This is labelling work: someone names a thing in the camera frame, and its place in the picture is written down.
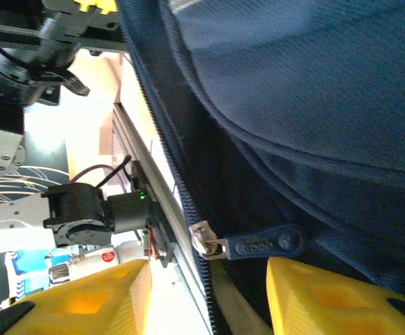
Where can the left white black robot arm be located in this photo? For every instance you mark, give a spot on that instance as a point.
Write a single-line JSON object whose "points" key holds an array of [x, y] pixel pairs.
{"points": [[14, 216]]}

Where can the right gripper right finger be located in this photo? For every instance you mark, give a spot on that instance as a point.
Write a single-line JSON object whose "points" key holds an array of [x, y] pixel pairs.
{"points": [[327, 307]]}

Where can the navy blue backpack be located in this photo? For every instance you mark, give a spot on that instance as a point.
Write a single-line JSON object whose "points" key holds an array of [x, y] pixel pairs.
{"points": [[292, 104]]}

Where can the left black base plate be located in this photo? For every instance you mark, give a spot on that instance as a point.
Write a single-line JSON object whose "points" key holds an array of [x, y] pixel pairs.
{"points": [[161, 246]]}

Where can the white bottle red label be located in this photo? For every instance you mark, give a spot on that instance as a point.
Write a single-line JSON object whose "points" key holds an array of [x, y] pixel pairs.
{"points": [[90, 260]]}

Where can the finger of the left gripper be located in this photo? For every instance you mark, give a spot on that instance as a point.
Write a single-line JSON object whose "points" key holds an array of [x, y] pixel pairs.
{"points": [[97, 5]]}

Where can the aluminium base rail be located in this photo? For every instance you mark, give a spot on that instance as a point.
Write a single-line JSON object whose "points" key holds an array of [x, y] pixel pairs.
{"points": [[143, 150]]}

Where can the white blue printed box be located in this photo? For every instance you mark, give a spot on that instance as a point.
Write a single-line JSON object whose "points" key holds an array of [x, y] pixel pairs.
{"points": [[26, 275]]}

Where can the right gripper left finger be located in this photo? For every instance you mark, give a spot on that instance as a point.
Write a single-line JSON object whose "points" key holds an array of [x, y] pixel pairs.
{"points": [[94, 303]]}

